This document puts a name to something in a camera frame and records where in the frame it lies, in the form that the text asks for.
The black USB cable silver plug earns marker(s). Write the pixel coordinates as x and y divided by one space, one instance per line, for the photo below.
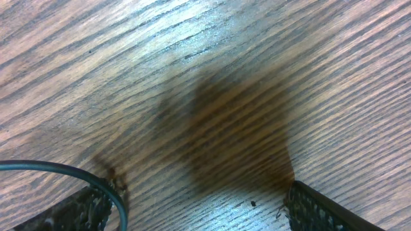
99 183

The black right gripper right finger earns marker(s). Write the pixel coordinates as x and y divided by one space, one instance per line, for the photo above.
309 210

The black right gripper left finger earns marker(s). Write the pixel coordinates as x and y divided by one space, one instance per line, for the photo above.
86 210

